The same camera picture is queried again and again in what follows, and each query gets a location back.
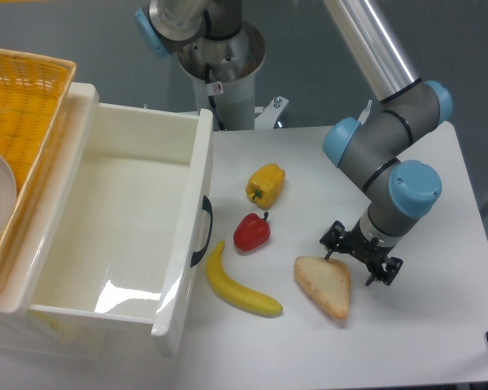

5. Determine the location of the black drawer handle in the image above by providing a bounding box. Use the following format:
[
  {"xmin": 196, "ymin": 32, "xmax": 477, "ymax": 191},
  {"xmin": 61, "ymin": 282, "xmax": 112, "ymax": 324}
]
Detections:
[{"xmin": 190, "ymin": 195, "xmax": 214, "ymax": 268}]

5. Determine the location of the triangle bread slice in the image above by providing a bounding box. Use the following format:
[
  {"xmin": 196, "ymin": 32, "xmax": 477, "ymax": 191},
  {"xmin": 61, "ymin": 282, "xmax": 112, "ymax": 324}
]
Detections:
[{"xmin": 294, "ymin": 256, "xmax": 351, "ymax": 320}]

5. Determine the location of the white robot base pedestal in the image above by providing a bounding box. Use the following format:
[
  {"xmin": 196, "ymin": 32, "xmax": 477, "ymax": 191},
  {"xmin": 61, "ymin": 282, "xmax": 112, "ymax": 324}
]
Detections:
[{"xmin": 177, "ymin": 21, "xmax": 265, "ymax": 131}]

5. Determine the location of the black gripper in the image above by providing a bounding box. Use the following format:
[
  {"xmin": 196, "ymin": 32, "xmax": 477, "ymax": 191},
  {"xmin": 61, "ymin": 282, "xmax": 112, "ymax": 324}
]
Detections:
[{"xmin": 320, "ymin": 220, "xmax": 403, "ymax": 286}]

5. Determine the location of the yellow bell pepper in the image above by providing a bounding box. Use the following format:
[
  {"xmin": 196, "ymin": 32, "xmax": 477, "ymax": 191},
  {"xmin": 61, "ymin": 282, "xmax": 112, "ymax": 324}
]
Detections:
[{"xmin": 246, "ymin": 163, "xmax": 285, "ymax": 210}]

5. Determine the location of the white drawer cabinet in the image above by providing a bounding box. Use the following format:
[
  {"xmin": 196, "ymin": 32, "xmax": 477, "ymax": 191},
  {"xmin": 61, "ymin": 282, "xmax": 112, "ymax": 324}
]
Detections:
[{"xmin": 0, "ymin": 83, "xmax": 104, "ymax": 358}]

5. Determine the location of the red bell pepper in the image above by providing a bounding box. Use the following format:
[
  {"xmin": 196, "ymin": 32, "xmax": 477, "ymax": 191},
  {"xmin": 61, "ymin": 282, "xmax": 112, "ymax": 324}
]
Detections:
[{"xmin": 233, "ymin": 211, "xmax": 271, "ymax": 252}]

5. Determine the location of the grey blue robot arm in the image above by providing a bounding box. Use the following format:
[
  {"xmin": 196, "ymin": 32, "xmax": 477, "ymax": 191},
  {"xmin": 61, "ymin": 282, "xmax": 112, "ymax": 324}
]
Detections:
[{"xmin": 135, "ymin": 1, "xmax": 453, "ymax": 284}]

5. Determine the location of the yellow woven basket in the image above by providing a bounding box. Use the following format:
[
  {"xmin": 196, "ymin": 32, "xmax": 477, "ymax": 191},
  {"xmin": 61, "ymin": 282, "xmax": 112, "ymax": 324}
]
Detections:
[{"xmin": 0, "ymin": 49, "xmax": 76, "ymax": 274}]

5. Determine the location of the white plastic drawer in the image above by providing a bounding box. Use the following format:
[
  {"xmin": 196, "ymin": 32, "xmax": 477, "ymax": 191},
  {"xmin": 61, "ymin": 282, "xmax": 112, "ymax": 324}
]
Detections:
[{"xmin": 31, "ymin": 104, "xmax": 213, "ymax": 356}]

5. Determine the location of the yellow banana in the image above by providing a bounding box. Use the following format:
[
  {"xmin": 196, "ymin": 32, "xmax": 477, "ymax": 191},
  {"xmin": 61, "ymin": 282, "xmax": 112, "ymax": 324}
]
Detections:
[{"xmin": 205, "ymin": 240, "xmax": 283, "ymax": 318}]

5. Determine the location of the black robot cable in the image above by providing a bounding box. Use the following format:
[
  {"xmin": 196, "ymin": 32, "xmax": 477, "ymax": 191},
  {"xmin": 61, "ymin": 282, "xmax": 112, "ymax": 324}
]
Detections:
[{"xmin": 203, "ymin": 63, "xmax": 229, "ymax": 132}]

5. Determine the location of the metal mounting bracket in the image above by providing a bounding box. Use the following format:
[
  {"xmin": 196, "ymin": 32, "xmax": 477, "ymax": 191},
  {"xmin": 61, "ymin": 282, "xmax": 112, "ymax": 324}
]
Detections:
[{"xmin": 255, "ymin": 96, "xmax": 290, "ymax": 131}]

